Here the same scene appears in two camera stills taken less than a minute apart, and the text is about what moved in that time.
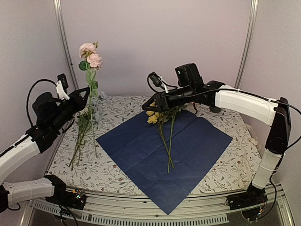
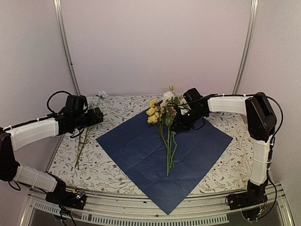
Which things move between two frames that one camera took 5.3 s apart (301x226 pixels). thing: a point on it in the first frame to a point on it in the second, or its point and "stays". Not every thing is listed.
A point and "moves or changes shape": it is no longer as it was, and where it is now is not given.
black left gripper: (75, 94) to (93, 120)
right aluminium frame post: (252, 17) stays
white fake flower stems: (83, 122) to (168, 97)
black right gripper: (162, 103) to (180, 124)
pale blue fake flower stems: (97, 110) moves or changes shape
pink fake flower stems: (91, 60) to (170, 112)
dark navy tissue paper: (168, 160) stays
